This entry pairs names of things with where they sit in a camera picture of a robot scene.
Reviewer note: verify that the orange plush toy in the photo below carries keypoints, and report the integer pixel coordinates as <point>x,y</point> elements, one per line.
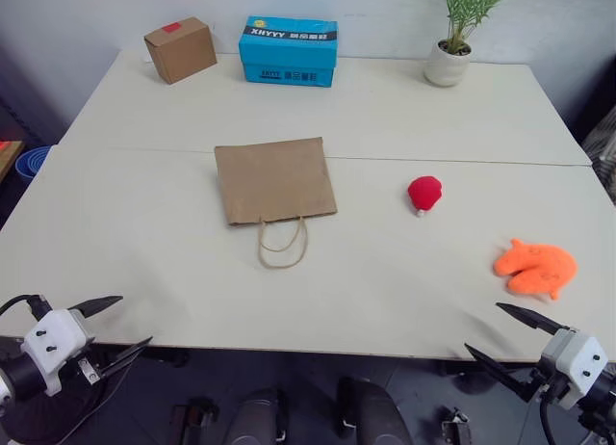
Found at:
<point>539,267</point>

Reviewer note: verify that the white plant pot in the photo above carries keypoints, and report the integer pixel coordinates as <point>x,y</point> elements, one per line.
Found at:
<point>445,67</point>

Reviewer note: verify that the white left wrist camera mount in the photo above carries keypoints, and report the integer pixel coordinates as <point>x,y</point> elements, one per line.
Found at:
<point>53,334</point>

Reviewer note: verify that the grey patterned fabric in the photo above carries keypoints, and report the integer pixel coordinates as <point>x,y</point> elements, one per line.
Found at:
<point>601,151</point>

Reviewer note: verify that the dark rounded shape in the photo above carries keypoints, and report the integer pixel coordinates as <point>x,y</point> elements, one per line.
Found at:
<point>260,418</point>
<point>373,413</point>

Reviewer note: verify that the red sticker on cardboard box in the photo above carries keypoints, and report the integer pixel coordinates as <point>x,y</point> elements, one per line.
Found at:
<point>171,28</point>

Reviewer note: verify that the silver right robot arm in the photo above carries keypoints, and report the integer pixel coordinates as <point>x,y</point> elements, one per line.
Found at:
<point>604,392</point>

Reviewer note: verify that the red plush toy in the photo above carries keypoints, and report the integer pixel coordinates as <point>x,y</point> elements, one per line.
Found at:
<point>424,191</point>

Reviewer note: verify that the wooden side shelf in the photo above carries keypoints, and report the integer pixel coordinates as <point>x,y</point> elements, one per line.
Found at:
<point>9,158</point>

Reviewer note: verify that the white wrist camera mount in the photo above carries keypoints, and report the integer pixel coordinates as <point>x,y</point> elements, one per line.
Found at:
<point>577,358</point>
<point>53,334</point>

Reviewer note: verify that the blue plastic bucket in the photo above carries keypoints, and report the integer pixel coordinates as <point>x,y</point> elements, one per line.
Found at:
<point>33,162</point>

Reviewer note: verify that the green potted plant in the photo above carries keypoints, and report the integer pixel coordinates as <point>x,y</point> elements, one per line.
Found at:
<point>469,4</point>

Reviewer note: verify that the blue shoe box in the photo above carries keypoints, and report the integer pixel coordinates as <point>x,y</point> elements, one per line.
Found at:
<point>289,50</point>

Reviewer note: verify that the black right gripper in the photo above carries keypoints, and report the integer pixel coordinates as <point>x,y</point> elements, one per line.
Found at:
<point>544,382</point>

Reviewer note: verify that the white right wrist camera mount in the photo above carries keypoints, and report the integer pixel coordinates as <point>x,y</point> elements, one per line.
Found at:
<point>577,358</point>

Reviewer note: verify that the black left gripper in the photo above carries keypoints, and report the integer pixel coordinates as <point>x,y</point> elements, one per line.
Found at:
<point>77,373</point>

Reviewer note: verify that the brown cardboard box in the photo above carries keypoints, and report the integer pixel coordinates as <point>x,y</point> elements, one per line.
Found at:
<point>183,55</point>

